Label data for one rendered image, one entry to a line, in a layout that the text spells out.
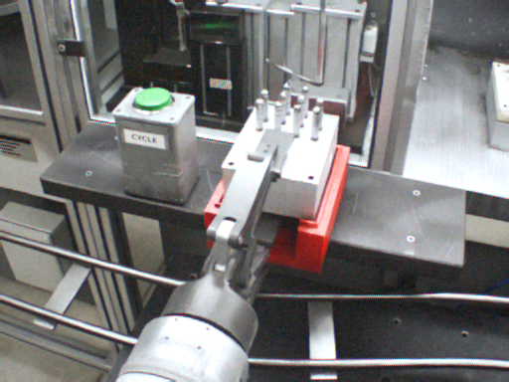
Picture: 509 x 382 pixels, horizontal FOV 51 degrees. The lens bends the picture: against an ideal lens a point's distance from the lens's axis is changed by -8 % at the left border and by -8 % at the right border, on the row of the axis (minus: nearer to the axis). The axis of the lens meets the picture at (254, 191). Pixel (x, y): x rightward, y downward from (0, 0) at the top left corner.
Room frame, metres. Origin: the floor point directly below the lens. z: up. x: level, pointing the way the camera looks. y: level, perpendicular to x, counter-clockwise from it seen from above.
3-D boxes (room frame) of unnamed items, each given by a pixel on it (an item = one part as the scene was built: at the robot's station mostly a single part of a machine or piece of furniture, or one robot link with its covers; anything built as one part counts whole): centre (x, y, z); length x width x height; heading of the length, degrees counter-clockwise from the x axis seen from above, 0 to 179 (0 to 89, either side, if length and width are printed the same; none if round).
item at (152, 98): (0.54, 0.11, 1.03); 0.04 x 0.04 x 0.02
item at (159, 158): (0.55, 0.11, 0.97); 0.08 x 0.08 x 0.12; 73
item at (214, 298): (0.30, 0.03, 0.99); 0.09 x 0.07 x 0.08; 163
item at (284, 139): (0.44, -0.02, 1.03); 0.07 x 0.03 x 0.01; 163
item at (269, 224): (0.44, -0.01, 0.95); 0.07 x 0.03 x 0.01; 163
